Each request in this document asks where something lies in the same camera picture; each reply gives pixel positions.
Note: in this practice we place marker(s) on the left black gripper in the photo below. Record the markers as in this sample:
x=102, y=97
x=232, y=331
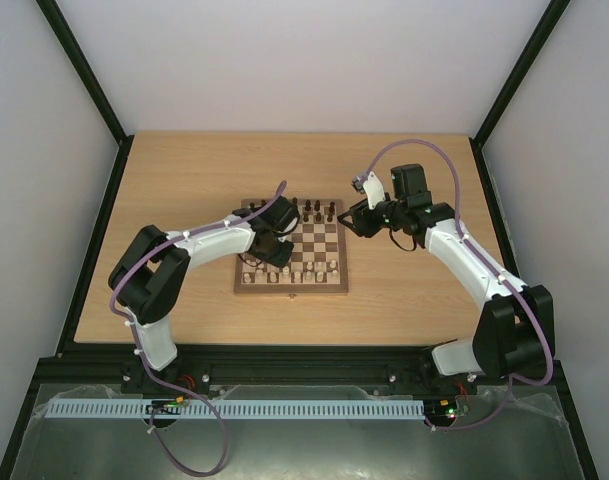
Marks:
x=282, y=259

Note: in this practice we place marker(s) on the light blue cable duct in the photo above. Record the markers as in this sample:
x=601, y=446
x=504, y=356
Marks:
x=238, y=409

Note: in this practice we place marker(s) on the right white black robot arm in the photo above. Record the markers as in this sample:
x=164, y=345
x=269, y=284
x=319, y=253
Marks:
x=515, y=329

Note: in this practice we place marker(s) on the row of white pieces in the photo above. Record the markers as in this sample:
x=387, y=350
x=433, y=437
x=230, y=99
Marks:
x=256, y=273

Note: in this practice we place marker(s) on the black aluminium frame rail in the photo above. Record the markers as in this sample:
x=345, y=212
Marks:
x=207, y=369

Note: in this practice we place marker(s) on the row of dark pieces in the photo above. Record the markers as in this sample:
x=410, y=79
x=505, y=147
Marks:
x=315, y=210

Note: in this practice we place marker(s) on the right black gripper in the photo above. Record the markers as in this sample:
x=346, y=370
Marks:
x=359, y=220

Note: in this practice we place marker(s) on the wooden chess board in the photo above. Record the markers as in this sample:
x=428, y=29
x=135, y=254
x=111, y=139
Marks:
x=312, y=242

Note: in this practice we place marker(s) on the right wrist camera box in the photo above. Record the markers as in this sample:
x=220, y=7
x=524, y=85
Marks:
x=369, y=185

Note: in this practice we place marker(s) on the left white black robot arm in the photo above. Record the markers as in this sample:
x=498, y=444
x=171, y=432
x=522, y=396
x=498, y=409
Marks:
x=147, y=280

